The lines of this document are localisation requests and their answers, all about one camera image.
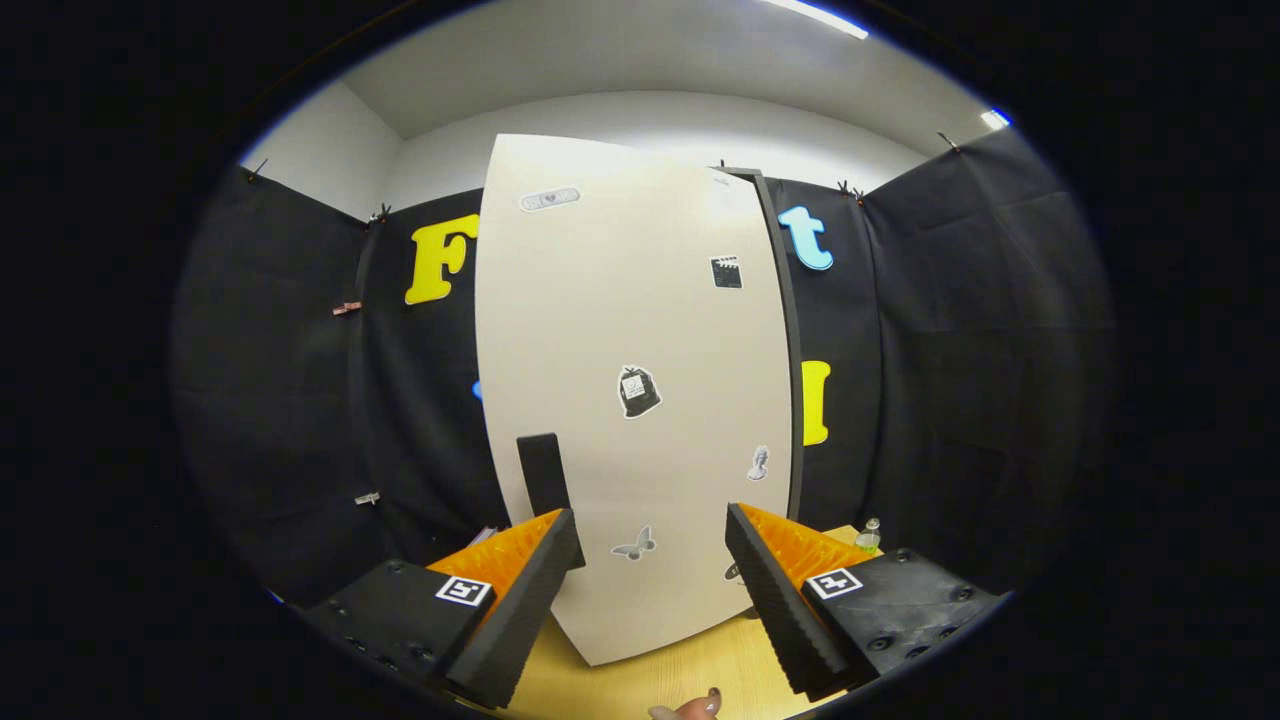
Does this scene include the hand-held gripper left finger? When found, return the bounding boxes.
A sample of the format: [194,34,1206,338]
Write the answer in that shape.
[300,508,587,711]

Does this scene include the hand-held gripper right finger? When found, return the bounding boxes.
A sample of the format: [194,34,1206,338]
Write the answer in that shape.
[724,503,1009,701]

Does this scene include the black door handle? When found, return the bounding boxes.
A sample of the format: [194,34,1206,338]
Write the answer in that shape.
[516,433,573,516]

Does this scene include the grey shoe cabinet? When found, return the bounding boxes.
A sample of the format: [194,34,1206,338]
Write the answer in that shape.
[715,165,807,523]

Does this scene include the beige shoe cabinet door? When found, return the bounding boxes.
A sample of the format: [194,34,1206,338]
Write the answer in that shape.
[474,133,794,667]

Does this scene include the black backdrop cloth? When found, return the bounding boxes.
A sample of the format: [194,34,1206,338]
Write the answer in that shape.
[170,125,1116,611]

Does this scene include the long ceiling light strip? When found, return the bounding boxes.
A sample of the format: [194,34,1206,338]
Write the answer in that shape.
[760,0,869,41]

